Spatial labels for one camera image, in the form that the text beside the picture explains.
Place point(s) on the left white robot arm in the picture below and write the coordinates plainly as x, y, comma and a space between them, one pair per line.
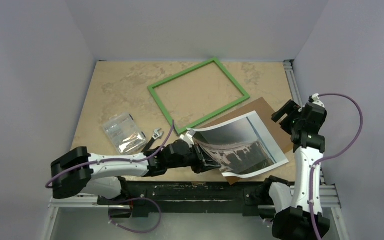
81, 172

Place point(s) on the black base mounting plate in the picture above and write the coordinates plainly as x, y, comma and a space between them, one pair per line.
135, 210

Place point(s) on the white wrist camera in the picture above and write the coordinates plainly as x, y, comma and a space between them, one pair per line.
187, 137
315, 99

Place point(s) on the front aluminium rail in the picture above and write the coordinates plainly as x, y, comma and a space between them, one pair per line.
76, 202

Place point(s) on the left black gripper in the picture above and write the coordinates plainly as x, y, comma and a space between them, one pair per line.
203, 162

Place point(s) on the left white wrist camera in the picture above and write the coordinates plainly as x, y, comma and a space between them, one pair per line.
187, 137

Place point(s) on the black adjustable wrench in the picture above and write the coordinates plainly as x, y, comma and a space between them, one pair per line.
157, 134

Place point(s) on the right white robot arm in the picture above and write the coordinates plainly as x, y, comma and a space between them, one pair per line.
298, 211

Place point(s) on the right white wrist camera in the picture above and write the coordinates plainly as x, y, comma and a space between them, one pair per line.
315, 99

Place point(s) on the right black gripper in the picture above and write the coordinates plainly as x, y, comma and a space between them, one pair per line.
285, 112

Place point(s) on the clear plastic organizer box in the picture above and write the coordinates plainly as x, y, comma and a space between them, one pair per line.
124, 134

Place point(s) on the brown frame backing board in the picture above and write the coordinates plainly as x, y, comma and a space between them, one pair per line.
265, 112

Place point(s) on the landscape photo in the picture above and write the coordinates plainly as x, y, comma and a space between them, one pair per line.
243, 146

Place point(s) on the green picture frame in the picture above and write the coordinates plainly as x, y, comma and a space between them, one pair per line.
197, 94

